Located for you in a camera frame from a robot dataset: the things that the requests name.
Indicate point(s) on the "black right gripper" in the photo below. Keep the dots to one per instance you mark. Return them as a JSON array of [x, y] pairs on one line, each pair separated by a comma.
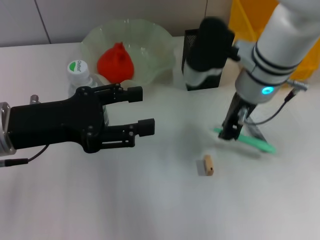
[[237, 115]]

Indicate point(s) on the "green toothbrush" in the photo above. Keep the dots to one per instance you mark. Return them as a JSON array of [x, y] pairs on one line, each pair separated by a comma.
[[252, 141]]

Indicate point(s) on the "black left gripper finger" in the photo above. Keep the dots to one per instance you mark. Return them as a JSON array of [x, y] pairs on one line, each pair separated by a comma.
[[146, 127], [135, 94]]

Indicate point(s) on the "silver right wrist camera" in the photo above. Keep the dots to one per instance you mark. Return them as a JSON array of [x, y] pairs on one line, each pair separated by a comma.
[[210, 47]]

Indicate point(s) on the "grey pen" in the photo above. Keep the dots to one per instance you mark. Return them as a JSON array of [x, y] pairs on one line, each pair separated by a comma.
[[255, 130]]

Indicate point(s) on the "green glass fruit plate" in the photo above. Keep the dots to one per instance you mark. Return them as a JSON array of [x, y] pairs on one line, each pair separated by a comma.
[[155, 42]]

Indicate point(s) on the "yellow plastic bin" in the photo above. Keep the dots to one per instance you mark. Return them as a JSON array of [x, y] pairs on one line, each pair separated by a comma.
[[243, 20]]

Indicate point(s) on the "clear green-label water bottle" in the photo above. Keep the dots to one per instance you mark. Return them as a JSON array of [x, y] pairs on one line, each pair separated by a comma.
[[76, 72]]

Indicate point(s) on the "small wooden cork block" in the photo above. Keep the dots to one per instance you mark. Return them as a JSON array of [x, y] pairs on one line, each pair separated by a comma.
[[208, 165]]

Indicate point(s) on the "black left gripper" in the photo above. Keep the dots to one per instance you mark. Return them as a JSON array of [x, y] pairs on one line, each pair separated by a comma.
[[57, 122]]

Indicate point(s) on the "black mesh pen holder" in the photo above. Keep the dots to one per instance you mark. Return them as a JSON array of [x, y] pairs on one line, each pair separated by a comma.
[[190, 37]]

